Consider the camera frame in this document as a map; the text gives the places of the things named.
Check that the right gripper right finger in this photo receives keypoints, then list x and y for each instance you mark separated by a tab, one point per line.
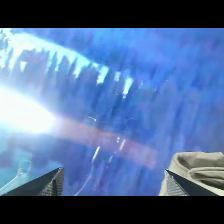
176	186

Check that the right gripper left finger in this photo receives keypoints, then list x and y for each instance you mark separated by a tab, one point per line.
50	185

